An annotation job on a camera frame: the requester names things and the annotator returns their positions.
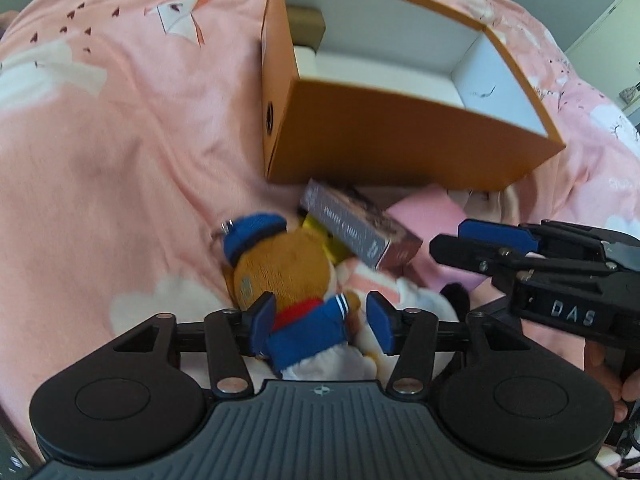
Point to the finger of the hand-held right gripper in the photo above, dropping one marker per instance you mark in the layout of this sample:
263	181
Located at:
495	236
452	250

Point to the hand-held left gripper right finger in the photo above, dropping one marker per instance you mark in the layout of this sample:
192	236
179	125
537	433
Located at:
381	321

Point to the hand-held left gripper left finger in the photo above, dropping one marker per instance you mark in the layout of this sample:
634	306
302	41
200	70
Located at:
262	321

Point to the white and pink plush toy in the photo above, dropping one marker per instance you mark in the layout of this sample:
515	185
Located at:
415	305

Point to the pink mini backpack pouch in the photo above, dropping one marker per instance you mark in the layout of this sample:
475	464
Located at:
425	217

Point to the brown bear plush blue outfit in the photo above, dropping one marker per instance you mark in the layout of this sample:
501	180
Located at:
285	270

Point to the grey printed card box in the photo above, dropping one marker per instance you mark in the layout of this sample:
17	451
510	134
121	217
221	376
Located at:
360	232

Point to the orange cardboard storage box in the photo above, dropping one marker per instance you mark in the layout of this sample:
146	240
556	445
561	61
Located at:
400	125

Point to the person's right hand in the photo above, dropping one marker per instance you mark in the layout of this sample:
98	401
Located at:
598	360

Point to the yellow tape measure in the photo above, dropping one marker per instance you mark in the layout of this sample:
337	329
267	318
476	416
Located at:
327	242

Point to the white glasses case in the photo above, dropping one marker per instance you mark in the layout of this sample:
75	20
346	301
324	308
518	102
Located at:
305	60

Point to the small brown cardboard box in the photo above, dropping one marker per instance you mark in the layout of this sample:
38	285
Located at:
306	27

